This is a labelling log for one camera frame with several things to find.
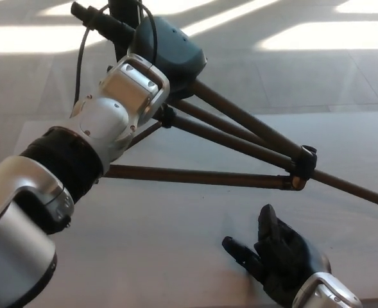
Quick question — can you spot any black vertical pillar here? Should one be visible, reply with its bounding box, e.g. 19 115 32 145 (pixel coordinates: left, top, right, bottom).
107 0 144 64

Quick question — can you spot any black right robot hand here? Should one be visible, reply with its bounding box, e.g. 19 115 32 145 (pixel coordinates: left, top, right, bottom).
221 204 332 306

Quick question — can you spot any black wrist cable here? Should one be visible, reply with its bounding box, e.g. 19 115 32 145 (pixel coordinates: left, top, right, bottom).
74 3 159 104

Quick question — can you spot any bronze tripod with black feet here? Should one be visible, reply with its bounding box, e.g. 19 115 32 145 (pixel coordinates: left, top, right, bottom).
70 1 378 211

